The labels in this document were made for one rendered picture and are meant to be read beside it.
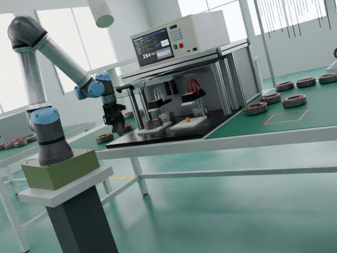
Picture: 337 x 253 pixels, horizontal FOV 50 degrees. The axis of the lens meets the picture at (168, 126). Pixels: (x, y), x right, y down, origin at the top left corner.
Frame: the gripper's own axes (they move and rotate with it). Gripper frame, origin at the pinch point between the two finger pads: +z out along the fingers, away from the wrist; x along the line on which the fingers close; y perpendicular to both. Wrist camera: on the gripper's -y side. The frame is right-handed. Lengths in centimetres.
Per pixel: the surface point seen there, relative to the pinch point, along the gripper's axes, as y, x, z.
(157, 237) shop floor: -14, -3, 87
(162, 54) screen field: -33, 20, -32
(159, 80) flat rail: -28.6, 16.5, -19.1
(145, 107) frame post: -39.6, -2.2, 1.3
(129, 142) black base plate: 4.5, 6.7, 3.2
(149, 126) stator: -11.3, 12.4, 2.0
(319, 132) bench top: 29, 100, -12
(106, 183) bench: -97, -94, 103
